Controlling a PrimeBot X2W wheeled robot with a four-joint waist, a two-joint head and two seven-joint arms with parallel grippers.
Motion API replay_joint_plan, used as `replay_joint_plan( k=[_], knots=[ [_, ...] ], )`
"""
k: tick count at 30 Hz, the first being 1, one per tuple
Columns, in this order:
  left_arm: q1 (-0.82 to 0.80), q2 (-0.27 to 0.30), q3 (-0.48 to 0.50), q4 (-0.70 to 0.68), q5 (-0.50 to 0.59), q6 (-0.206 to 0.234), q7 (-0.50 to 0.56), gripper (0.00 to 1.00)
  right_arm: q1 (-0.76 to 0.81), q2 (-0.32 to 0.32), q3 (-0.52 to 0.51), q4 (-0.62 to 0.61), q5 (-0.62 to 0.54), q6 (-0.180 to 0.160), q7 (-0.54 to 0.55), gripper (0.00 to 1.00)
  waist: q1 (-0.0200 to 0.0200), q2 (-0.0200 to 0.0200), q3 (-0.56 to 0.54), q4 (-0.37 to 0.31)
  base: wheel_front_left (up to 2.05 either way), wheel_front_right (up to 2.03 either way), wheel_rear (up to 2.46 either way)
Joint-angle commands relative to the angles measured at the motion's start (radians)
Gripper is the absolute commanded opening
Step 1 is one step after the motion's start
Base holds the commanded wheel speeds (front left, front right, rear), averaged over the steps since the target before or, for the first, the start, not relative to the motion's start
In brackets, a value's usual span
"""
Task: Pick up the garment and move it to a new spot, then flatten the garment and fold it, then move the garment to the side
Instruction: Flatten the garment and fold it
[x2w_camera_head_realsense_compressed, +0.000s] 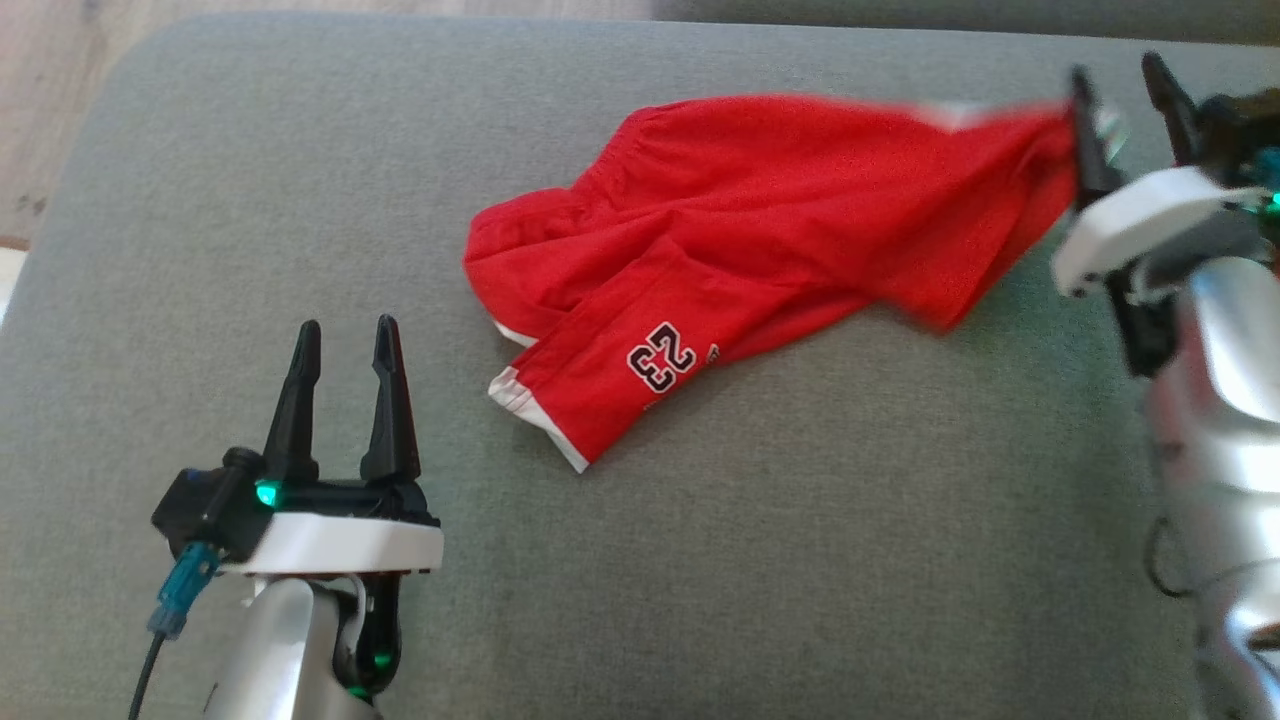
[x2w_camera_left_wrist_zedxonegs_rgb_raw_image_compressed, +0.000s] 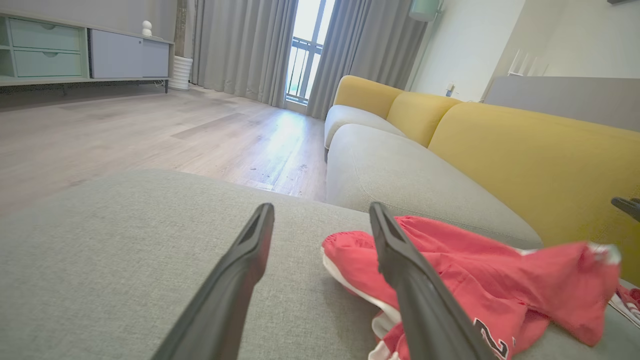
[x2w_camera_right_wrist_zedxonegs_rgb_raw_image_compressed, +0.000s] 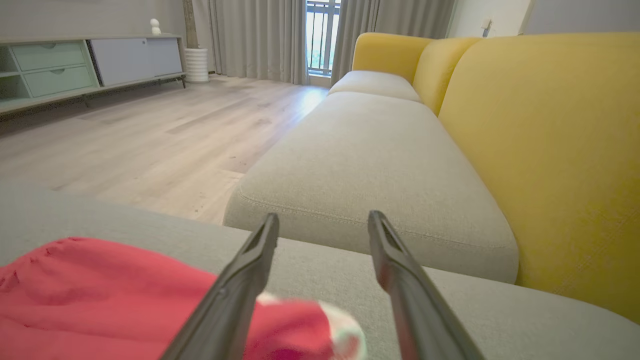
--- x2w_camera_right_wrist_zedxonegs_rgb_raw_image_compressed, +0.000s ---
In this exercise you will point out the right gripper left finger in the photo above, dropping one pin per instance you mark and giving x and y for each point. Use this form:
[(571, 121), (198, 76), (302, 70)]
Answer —
[(225, 310)]

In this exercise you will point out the white ribbed plant pot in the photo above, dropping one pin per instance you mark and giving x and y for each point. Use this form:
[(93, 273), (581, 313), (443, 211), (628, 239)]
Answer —
[(196, 65)]

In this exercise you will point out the grey sofa seat cushion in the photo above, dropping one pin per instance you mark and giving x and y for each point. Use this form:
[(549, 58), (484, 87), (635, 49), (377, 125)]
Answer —
[(360, 170), (375, 84)]

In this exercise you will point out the wide yellow sofa backrest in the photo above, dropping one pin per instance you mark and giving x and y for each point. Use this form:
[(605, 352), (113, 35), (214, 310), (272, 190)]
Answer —
[(560, 150)]

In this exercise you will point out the grey cabinet door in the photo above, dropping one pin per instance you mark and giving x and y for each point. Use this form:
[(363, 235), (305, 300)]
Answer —
[(130, 60)]

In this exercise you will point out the green cabinet drawer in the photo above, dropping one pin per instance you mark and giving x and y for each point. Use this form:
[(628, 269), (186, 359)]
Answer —
[(47, 56), (60, 81)]

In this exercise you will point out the yellow sofa end armrest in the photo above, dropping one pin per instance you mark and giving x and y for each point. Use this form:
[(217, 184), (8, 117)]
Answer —
[(385, 52)]

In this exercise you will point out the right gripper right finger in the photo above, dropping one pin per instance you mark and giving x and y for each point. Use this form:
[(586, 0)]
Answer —
[(425, 315)]

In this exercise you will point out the red and white garment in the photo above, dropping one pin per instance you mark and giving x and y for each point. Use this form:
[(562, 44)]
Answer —
[(100, 300)]

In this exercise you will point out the small white figurine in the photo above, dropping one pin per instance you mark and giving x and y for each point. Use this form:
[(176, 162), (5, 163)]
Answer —
[(155, 27)]

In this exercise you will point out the balcony window with railing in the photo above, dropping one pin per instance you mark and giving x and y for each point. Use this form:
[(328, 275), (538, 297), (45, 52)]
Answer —
[(322, 40)]

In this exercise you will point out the narrow yellow sofa backrest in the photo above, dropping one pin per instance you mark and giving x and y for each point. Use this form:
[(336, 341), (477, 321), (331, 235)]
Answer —
[(442, 70)]

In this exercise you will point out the beige and green TV cabinet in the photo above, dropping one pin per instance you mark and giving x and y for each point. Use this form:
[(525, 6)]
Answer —
[(10, 102)]

